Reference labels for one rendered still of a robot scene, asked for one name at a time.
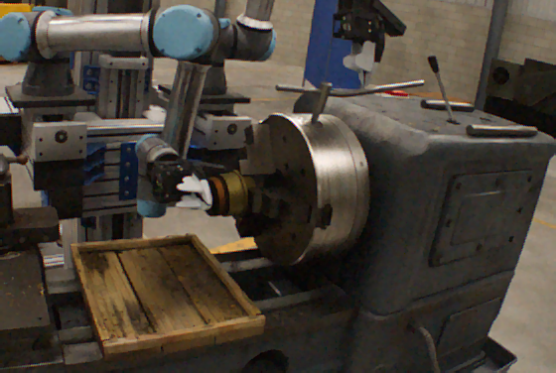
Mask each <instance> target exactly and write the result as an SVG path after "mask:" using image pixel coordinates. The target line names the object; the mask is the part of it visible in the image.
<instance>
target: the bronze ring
mask: <svg viewBox="0 0 556 373"><path fill-rule="evenodd" d="M207 182H208V186H209V189H210V194H211V206H210V208H209V209H207V210H205V212H206V214H207V215H208V216H219V215H222V216H229V217H230V216H231V215H234V216H236V217H242V216H244V215H245V213H246V211H247V208H248V190H249V189H252V188H256V184H255V182H254V180H253V178H252V177H243V176H242V175H241V174H240V172H238V171H230V172H229V173H228V174H221V175H216V176H215V177H212V178H207Z"/></svg>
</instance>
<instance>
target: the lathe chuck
mask: <svg viewBox="0 0 556 373"><path fill-rule="evenodd" d="M312 115H313V113H272V114H268V122H270V129H271V135H272V143H273V150H274V156H275V163H276V168H277V169H278V170H279V171H280V172H281V173H282V174H281V175H277V176H269V177H267V178H253V180H254V182H255V184H256V188H267V187H281V186H283V187H286V189H287V190H289V191H291V192H293V193H295V194H296V195H298V196H299V197H301V198H303V199H304V200H306V201H307V202H309V203H311V204H312V205H314V206H315V207H317V208H323V207H325V204H328V205H329V207H330V213H329V220H328V225H326V226H325V228H324V229H321V228H320V227H319V226H316V227H314V226H313V225H311V224H310V223H309V224H304V225H295V226H290V225H289V224H288V223H286V222H285V221H283V220H282V219H281V218H279V217H276V218H268V217H266V219H265V221H264V223H263V225H262V227H261V228H260V230H259V232H258V234H257V236H256V238H255V239H254V242H255V244H256V246H257V247H258V249H259V251H260V252H261V254H262V255H263V256H264V257H265V258H267V259H268V260H269V261H271V262H272V263H274V264H276V265H278V266H282V267H287V266H294V265H301V264H307V263H313V262H318V261H319V260H324V259H328V258H330V257H333V256H334V255H335V254H337V253H338V252H339V251H340V250H341V249H342V247H343V246H344V245H345V243H346V241H347V239H348V236H349V234H350V231H351V228H352V224H353V220H354V215H355V214H356V208H357V180H356V173H355V167H354V162H353V158H352V155H351V152H350V149H349V147H348V146H347V144H346V142H345V140H344V137H343V135H342V134H341V132H340V131H339V130H338V128H337V127H336V126H335V125H334V124H333V123H332V122H331V121H329V120H328V119H326V118H325V117H322V116H319V119H318V122H320V123H321V124H322V126H321V127H315V126H312V125H310V124H308V123H307V122H306V120H308V119H310V120H311V118H312ZM316 256H322V257H321V258H319V259H316V261H312V262H307V261H309V260H311V259H313V258H314V257H316Z"/></svg>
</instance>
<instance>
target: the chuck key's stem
mask: <svg viewBox="0 0 556 373"><path fill-rule="evenodd" d="M332 86H333V85H332V84H331V83H330V82H327V81H321V83H320V86H319V89H320V91H321V94H320V95H316V98H315V101H314V104H313V107H312V110H313V115H312V118H311V121H309V122H310V123H311V124H312V125H318V124H317V122H318V119H319V116H321V115H322V114H323V113H324V109H325V106H326V103H327V101H328V98H329V95H330V92H331V89H332Z"/></svg>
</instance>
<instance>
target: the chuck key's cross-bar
mask: <svg viewBox="0 0 556 373"><path fill-rule="evenodd" d="M423 85H424V81H423V80H421V81H415V82H409V83H408V82H403V83H397V84H391V85H385V86H379V87H374V88H368V89H366V88H362V89H355V90H349V91H334V90H331V92H330V95H329V96H333V97H350V96H356V95H360V96H362V95H368V94H373V93H379V92H385V91H391V90H397V89H402V88H408V87H409V88H414V87H419V86H423ZM276 90H277V91H284V92H294V93H304V94H314V95H320V94H321V91H320V89H316V88H307V87H298V86H288V85H279V84H277V85H276Z"/></svg>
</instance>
